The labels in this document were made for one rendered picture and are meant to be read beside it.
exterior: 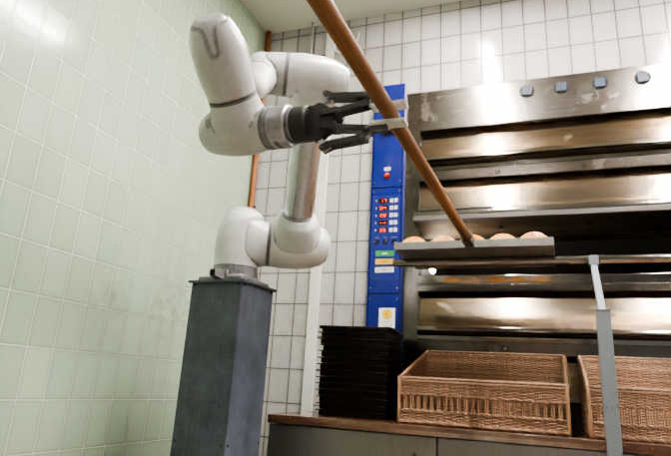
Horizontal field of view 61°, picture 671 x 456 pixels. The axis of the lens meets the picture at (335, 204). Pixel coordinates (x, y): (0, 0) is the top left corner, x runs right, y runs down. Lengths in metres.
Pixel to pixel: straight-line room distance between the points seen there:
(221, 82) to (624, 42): 2.16
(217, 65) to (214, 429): 1.15
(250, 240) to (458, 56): 1.53
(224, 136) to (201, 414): 1.00
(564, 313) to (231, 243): 1.37
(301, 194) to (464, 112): 1.20
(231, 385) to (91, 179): 0.85
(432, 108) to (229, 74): 1.83
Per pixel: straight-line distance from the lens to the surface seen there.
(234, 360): 1.87
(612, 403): 1.92
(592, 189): 2.67
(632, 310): 2.56
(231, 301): 1.90
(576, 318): 2.53
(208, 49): 1.16
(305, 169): 1.84
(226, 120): 1.19
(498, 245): 2.05
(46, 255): 1.99
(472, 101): 2.86
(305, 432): 2.14
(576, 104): 2.82
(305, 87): 1.72
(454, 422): 2.05
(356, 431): 2.08
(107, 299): 2.18
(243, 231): 1.98
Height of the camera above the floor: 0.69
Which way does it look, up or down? 17 degrees up
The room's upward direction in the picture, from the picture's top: 3 degrees clockwise
